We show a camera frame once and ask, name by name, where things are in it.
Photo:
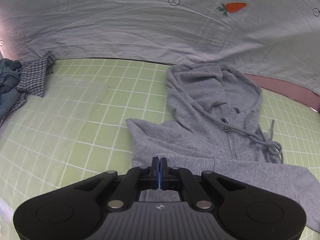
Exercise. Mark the grey zip hoodie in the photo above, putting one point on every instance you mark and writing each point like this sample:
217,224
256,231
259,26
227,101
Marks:
215,126

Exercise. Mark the grey printed backdrop sheet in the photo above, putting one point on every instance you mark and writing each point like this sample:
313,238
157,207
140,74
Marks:
274,41

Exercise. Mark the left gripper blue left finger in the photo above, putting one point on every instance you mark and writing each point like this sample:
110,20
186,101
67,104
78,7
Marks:
127,188

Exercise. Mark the checkered plaid shirt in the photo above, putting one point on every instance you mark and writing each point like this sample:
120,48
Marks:
33,78

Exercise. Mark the green grid cutting mat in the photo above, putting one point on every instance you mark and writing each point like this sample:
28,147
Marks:
137,90

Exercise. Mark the blue denim garment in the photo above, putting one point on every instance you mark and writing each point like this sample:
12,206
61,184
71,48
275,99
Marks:
10,78

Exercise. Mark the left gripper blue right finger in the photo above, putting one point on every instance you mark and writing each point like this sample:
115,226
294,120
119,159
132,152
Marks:
186,184

